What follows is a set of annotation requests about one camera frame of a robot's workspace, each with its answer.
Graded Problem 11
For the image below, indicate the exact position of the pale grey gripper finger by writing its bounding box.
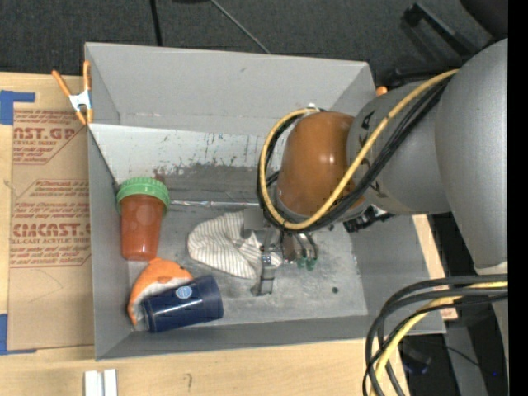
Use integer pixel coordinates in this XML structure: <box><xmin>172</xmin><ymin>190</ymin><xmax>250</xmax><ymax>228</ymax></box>
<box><xmin>256</xmin><ymin>255</ymin><xmax>276</xmax><ymax>297</ymax></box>

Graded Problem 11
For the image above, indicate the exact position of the white striped cloth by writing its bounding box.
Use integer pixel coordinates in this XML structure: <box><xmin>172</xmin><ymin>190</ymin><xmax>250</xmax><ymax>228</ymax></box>
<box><xmin>186</xmin><ymin>211</ymin><xmax>285</xmax><ymax>281</ymax></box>

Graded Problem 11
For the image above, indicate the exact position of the dark blue can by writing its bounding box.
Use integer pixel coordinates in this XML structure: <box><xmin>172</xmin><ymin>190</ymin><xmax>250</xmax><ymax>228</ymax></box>
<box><xmin>140</xmin><ymin>274</ymin><xmax>225</xmax><ymax>334</ymax></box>

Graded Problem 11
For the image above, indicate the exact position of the black cylinder on white bracket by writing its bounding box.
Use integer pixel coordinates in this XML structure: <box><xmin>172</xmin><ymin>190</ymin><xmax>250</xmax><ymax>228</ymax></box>
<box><xmin>342</xmin><ymin>205</ymin><xmax>395</xmax><ymax>233</ymax></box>

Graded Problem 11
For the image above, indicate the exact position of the brown cardboard board, red print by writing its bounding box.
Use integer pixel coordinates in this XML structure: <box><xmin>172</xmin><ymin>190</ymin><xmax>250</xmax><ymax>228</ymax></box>
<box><xmin>0</xmin><ymin>71</ymin><xmax>97</xmax><ymax>356</ymax></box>

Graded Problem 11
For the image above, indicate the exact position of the orange and white soft toy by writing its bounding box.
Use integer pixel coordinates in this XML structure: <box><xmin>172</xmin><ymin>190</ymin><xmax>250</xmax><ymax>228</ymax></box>
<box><xmin>126</xmin><ymin>257</ymin><xmax>195</xmax><ymax>328</ymax></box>

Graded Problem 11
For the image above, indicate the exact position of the orange cup with green lid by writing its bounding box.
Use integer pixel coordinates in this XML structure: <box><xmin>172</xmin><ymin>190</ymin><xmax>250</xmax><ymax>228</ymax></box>
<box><xmin>115</xmin><ymin>176</ymin><xmax>172</xmax><ymax>262</ymax></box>

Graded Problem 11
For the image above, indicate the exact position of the grey metal bin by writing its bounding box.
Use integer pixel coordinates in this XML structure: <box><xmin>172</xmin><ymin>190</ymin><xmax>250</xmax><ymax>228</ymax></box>
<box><xmin>83</xmin><ymin>41</ymin><xmax>448</xmax><ymax>361</ymax></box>

